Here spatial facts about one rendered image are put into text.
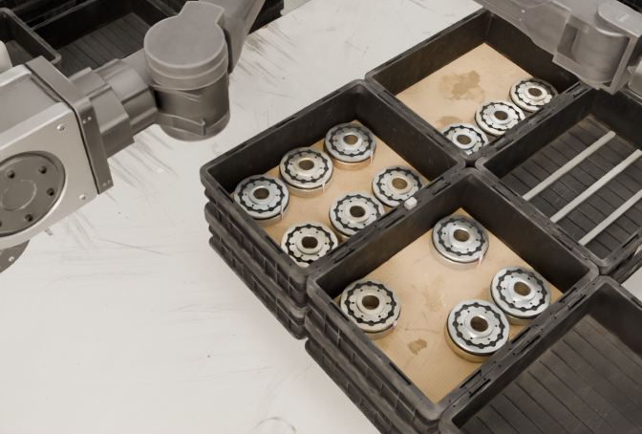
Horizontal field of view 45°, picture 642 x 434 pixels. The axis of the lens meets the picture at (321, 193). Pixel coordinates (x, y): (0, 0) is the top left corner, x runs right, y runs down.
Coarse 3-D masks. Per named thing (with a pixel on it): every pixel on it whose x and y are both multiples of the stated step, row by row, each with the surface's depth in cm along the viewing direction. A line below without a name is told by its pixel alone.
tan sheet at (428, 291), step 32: (416, 256) 140; (512, 256) 141; (416, 288) 136; (448, 288) 136; (480, 288) 137; (416, 320) 132; (384, 352) 128; (416, 352) 128; (448, 352) 128; (416, 384) 125; (448, 384) 125
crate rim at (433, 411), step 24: (432, 192) 137; (504, 192) 138; (408, 216) 134; (528, 216) 134; (360, 240) 130; (552, 240) 132; (336, 264) 127; (312, 288) 124; (576, 288) 126; (336, 312) 121; (552, 312) 123; (360, 336) 118; (528, 336) 120; (384, 360) 116; (408, 384) 114; (432, 408) 111
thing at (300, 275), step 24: (336, 96) 152; (384, 96) 152; (288, 120) 147; (408, 120) 148; (240, 144) 142; (456, 168) 141; (216, 192) 135; (240, 216) 132; (384, 216) 134; (264, 240) 129; (288, 264) 126; (312, 264) 126
